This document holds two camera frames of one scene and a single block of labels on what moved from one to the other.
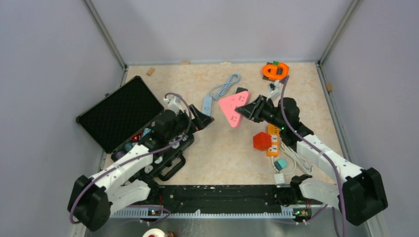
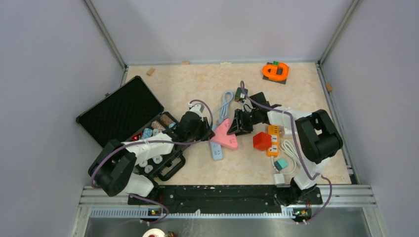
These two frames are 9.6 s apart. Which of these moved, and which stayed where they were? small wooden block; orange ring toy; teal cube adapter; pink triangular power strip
Moved: pink triangular power strip
Stayed: teal cube adapter; small wooden block; orange ring toy
